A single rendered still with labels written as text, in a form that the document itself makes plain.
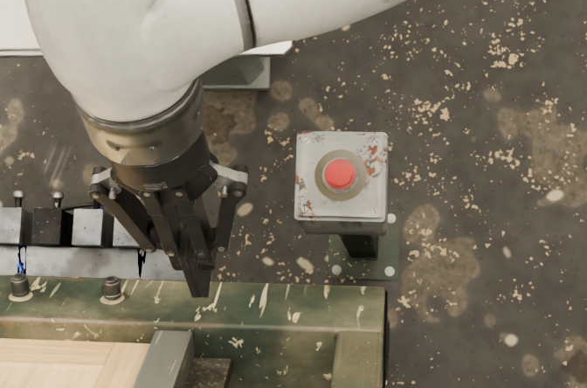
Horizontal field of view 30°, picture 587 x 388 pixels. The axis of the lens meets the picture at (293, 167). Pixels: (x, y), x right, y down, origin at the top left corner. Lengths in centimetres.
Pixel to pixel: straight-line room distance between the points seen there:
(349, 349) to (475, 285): 98
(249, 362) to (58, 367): 25
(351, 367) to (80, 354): 36
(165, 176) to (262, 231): 157
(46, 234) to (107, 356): 28
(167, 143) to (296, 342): 72
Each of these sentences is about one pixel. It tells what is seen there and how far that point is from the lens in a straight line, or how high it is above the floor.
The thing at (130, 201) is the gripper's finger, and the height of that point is 147.
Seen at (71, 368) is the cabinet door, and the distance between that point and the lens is 146.
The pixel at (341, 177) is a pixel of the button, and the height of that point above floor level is 95.
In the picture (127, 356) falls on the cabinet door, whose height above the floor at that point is 92.
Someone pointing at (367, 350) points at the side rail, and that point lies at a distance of 139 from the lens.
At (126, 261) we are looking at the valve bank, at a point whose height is 74.
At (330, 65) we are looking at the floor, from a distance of 242.
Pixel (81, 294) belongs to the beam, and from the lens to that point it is 155.
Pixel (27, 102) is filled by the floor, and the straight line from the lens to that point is 254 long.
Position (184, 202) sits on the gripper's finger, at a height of 150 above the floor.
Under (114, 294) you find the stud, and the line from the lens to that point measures 152.
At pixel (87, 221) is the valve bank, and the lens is 165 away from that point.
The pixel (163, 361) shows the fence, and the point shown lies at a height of 96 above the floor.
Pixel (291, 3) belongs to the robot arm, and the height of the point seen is 168.
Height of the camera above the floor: 234
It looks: 79 degrees down
